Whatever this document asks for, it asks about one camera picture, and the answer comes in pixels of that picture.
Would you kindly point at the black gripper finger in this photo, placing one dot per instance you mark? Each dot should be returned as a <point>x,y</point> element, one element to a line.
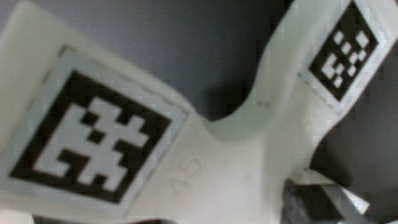
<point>318,202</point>

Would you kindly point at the white cross-shaped table base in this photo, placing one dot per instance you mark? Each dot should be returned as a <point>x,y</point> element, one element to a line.
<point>114,157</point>

